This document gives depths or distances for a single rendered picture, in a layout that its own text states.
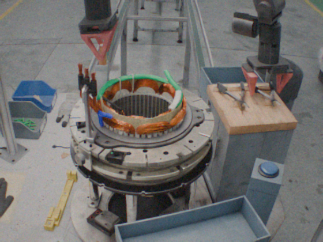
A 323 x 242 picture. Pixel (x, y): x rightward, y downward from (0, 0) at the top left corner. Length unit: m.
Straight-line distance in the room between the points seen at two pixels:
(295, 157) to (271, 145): 1.67
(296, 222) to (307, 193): 0.27
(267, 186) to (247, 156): 0.18
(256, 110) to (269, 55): 0.14
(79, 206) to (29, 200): 0.16
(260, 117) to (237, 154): 0.11
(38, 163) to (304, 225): 1.53
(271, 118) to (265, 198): 0.22
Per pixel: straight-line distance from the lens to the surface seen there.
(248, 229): 0.71
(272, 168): 0.82
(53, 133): 1.34
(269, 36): 0.92
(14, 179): 1.18
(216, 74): 1.15
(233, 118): 0.91
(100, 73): 0.86
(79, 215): 1.01
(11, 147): 1.25
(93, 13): 0.79
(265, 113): 0.95
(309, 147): 2.78
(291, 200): 2.30
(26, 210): 1.08
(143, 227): 0.66
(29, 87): 1.57
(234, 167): 0.97
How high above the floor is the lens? 1.56
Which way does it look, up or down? 34 degrees down
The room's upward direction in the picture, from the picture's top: 3 degrees clockwise
